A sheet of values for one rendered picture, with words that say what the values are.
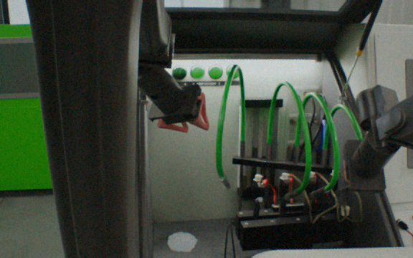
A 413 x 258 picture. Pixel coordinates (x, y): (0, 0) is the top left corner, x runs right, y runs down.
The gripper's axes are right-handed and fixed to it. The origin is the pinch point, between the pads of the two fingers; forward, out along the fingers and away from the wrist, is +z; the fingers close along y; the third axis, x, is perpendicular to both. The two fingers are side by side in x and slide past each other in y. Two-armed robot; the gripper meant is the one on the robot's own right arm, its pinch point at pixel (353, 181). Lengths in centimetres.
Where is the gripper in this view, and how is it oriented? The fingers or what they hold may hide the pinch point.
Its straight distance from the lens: 80.7
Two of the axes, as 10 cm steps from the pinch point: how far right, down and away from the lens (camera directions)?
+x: -9.9, -0.3, 1.2
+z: 0.9, 4.8, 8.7
